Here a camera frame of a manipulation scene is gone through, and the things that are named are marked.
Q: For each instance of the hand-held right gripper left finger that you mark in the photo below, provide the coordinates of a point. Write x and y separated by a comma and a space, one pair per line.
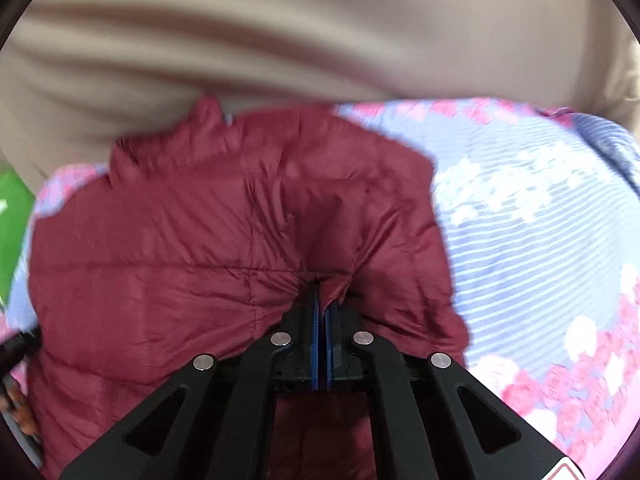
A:
315, 355

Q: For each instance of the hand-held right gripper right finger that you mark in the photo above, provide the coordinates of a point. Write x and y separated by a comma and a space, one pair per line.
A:
331, 355

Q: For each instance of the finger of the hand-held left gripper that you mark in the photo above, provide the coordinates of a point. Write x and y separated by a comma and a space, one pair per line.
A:
17, 347

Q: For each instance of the maroon puffer jacket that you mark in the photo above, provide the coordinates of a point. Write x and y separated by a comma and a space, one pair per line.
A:
200, 240

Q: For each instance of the green panel with white mark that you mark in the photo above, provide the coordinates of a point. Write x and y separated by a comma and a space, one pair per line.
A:
14, 230

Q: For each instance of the pink and blue floral blanket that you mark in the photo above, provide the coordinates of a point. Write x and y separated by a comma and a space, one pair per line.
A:
530, 240

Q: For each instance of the beige backdrop cloth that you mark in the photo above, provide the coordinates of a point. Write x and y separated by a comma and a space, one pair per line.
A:
280, 40

